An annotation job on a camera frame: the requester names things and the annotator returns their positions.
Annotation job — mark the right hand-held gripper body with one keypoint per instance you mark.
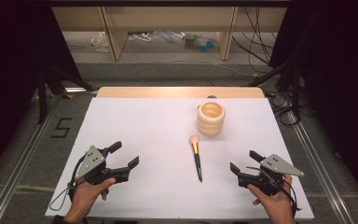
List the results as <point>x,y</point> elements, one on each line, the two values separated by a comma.
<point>279,166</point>

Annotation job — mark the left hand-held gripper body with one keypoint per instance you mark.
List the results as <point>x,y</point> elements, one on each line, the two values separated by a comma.
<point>91,161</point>

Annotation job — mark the ribbed wooden cup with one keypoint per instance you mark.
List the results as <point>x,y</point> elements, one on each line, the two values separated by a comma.
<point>210,123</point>

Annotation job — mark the person's left hand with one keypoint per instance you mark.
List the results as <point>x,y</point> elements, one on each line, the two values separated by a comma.
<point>85,197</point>

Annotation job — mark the person's right hand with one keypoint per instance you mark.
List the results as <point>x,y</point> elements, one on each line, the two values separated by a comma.
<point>276,203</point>

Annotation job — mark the white table mat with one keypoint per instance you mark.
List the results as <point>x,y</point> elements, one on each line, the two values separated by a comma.
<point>155,174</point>

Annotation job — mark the black metal stand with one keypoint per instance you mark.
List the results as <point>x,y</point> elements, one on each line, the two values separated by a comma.
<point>284,77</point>
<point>43,93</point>

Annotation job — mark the clear plastic bag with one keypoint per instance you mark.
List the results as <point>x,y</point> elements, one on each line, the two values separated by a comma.
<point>100,42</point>

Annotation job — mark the black curtain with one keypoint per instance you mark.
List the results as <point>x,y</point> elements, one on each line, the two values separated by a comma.
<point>15,77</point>
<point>338,77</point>

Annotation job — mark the green and blue plastic package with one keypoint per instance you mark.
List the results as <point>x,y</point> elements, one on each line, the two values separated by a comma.
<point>200,43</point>

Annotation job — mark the light wooden shelf unit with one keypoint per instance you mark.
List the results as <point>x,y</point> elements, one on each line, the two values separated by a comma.
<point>167,18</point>

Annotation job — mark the metal floor rail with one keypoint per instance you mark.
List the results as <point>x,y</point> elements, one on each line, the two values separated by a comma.
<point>321,174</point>
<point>12,183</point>

